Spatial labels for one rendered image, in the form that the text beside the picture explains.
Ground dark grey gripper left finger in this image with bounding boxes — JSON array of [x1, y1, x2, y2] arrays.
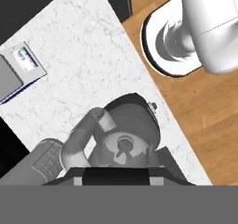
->
[[41, 167, 117, 186]]

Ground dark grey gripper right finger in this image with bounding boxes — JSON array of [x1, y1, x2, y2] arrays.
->
[[116, 167, 197, 186]]

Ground grey blender with black base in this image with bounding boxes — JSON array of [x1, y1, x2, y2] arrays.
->
[[60, 92, 162, 170]]

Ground black cupboard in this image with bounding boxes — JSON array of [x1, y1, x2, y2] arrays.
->
[[99, 0, 134, 24], [0, 0, 70, 46], [0, 117, 31, 179]]

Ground white black-rimmed robot foot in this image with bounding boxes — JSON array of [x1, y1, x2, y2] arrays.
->
[[140, 0, 205, 79]]

